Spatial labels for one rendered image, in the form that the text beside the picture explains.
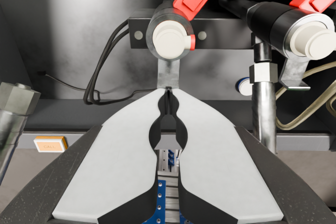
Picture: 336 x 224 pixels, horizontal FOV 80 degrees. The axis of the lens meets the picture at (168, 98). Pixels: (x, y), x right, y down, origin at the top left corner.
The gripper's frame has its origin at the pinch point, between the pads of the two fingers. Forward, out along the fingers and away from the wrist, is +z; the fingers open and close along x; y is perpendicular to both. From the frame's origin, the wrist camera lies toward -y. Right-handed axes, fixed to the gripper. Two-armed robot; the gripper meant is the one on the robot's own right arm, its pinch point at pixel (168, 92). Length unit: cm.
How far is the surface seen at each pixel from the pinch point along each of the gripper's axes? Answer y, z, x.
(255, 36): -1.7, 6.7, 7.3
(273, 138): 5.1, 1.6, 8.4
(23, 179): 160, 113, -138
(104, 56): 2.3, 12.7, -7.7
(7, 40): 4.7, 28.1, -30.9
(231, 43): 1.2, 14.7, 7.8
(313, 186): 168, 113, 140
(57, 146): 21.0, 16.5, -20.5
